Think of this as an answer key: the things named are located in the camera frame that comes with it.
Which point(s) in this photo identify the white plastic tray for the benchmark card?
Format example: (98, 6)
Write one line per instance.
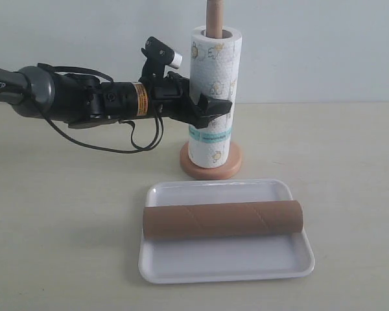
(246, 258)

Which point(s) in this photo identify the printed paper towel roll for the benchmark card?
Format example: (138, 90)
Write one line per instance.
(214, 72)

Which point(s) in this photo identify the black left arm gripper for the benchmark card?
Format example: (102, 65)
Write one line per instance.
(169, 97)

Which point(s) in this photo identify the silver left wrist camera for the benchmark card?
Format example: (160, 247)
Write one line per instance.
(159, 56)

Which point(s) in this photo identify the brown cardboard tube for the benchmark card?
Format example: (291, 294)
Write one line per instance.
(210, 220)

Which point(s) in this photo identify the wooden paper towel holder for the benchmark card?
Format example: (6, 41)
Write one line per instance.
(214, 27)

